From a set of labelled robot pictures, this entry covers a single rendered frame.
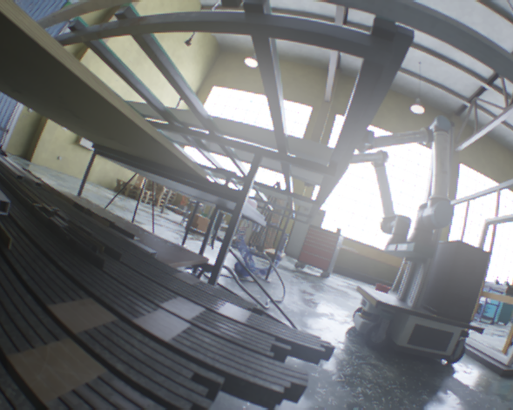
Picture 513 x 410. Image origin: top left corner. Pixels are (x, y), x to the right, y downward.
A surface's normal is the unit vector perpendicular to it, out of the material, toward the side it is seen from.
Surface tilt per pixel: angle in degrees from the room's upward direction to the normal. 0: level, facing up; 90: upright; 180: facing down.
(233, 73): 90
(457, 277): 90
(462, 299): 90
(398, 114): 90
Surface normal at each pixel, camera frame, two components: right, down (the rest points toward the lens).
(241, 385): -0.16, -0.16
